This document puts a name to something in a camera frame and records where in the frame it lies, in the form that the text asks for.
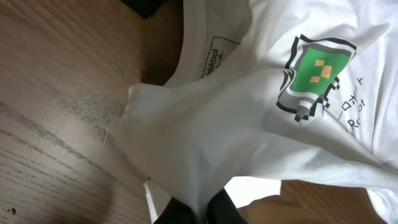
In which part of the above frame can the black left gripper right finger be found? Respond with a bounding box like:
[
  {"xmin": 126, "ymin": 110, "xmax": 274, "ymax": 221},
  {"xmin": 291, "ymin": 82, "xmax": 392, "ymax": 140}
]
[{"xmin": 208, "ymin": 189, "xmax": 248, "ymax": 224}]

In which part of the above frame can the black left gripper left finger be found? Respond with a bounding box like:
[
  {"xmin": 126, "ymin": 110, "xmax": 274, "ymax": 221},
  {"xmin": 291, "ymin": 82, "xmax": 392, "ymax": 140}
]
[{"xmin": 154, "ymin": 197, "xmax": 195, "ymax": 224}]

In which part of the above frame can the white printed t-shirt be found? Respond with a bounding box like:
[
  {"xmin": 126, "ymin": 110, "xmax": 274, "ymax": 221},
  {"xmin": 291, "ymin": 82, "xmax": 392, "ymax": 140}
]
[{"xmin": 116, "ymin": 0, "xmax": 397, "ymax": 223}]

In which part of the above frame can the black folded garment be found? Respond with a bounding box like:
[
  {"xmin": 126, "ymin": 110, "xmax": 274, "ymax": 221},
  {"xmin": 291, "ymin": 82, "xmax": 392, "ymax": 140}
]
[{"xmin": 121, "ymin": 0, "xmax": 165, "ymax": 19}]

